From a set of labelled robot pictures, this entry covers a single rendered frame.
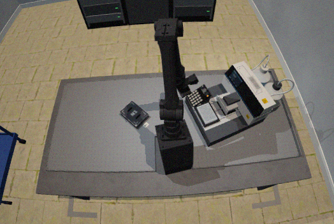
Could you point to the clear plastic bottle with black cap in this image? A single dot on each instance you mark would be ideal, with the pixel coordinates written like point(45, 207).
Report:
point(273, 88)

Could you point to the white multiwell plate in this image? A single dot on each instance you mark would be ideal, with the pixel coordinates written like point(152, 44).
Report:
point(207, 113)

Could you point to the clear bottle with grey cap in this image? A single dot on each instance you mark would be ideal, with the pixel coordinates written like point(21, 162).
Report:
point(262, 74)

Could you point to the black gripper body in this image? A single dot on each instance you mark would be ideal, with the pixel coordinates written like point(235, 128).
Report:
point(182, 93)

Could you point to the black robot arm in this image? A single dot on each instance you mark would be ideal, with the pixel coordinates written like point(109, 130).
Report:
point(172, 108)

